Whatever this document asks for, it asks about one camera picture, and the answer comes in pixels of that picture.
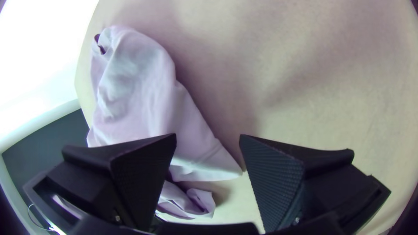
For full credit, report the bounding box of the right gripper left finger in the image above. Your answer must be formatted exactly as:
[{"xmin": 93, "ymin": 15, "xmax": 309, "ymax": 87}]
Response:
[{"xmin": 32, "ymin": 133, "xmax": 177, "ymax": 233}]

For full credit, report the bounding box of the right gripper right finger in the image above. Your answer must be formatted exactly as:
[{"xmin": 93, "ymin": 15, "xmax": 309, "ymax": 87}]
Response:
[{"xmin": 239, "ymin": 134, "xmax": 380, "ymax": 233}]

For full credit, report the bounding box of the grey t-shirt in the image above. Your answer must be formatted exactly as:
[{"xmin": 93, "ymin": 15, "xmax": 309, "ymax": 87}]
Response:
[{"xmin": 86, "ymin": 24, "xmax": 244, "ymax": 220}]

